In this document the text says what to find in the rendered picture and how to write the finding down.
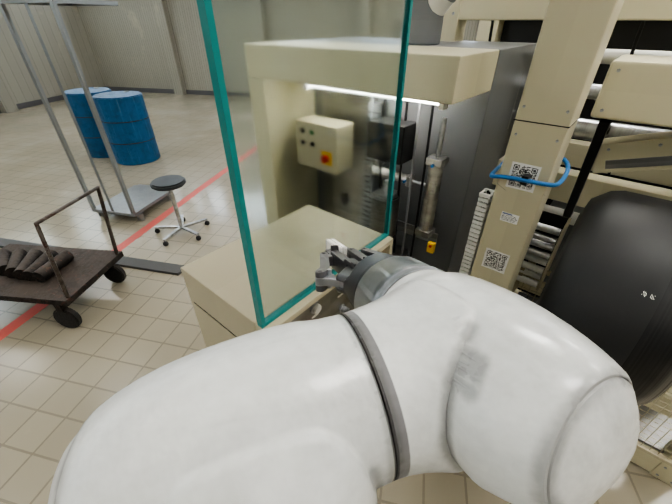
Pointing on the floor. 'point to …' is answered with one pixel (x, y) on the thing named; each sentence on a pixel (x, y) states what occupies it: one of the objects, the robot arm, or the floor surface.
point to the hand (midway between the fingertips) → (336, 252)
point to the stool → (174, 205)
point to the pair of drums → (116, 124)
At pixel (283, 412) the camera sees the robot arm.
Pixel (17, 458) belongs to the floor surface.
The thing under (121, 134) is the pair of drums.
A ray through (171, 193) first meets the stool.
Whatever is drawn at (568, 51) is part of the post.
